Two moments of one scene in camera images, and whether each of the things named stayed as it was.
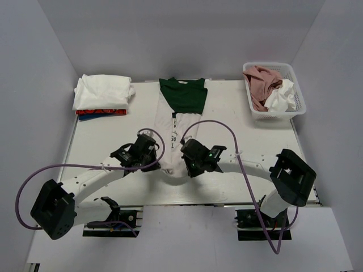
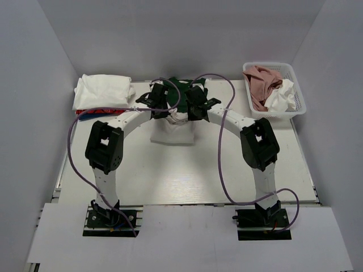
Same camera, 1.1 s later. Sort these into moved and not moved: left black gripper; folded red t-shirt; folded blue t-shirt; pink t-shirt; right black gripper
Moved: left black gripper; right black gripper
Not moved: folded blue t-shirt; pink t-shirt; folded red t-shirt
